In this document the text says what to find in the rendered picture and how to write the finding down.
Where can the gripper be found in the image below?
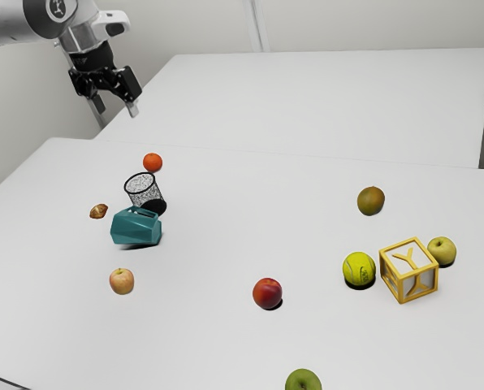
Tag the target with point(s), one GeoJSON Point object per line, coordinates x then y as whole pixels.
{"type": "Point", "coordinates": [92, 63]}

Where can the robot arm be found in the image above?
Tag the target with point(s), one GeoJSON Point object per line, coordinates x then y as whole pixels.
{"type": "Point", "coordinates": [43, 20]}

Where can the teal faceted mug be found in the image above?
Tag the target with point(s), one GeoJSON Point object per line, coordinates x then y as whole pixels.
{"type": "Point", "coordinates": [134, 229]}

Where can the orange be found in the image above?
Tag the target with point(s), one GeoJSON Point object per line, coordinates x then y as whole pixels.
{"type": "Point", "coordinates": [152, 162]}

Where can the black mesh pen holder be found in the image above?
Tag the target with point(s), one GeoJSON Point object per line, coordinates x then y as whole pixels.
{"type": "Point", "coordinates": [143, 191]}

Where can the small brown bread roll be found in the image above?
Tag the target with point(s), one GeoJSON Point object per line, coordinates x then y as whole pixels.
{"type": "Point", "coordinates": [98, 211]}

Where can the pale pink apple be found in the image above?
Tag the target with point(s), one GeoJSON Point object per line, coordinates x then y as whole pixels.
{"type": "Point", "coordinates": [122, 281]}

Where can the red peach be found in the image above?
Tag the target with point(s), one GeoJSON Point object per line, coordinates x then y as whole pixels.
{"type": "Point", "coordinates": [267, 293]}

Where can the green-brown mango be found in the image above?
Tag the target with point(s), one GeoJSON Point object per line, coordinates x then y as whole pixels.
{"type": "Point", "coordinates": [370, 200]}

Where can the yellow tennis ball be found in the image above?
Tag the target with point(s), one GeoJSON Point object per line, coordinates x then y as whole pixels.
{"type": "Point", "coordinates": [359, 269]}

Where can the green apple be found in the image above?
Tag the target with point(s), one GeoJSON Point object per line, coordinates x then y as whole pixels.
{"type": "Point", "coordinates": [303, 380]}

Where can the yellow letter block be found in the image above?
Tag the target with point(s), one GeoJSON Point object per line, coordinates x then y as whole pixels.
{"type": "Point", "coordinates": [408, 270]}

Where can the yellow-green apple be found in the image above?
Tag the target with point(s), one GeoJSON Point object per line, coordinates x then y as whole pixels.
{"type": "Point", "coordinates": [442, 250]}

